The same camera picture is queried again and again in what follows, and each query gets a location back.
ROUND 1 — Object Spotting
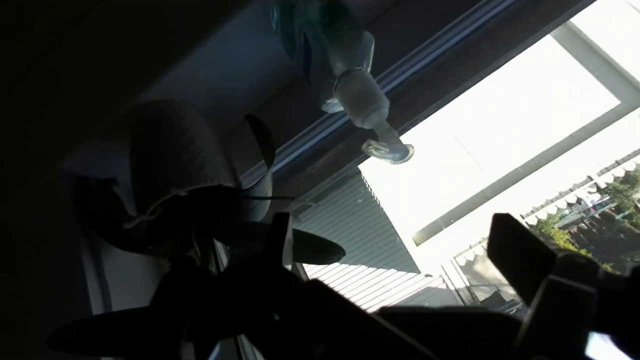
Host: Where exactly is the green outdoor tree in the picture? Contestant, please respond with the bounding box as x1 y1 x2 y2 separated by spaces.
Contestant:
526 166 640 275

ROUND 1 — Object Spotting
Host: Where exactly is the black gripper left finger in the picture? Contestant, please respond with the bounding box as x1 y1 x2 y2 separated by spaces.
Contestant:
47 209 435 360

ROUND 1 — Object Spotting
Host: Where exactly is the clear green hand sanitizer bottle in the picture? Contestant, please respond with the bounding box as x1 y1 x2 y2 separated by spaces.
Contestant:
271 0 416 166

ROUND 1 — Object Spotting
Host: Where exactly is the white window frame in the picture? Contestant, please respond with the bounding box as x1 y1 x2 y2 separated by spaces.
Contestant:
58 0 640 322

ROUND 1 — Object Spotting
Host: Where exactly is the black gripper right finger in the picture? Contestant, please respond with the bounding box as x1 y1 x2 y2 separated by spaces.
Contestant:
486 211 640 360

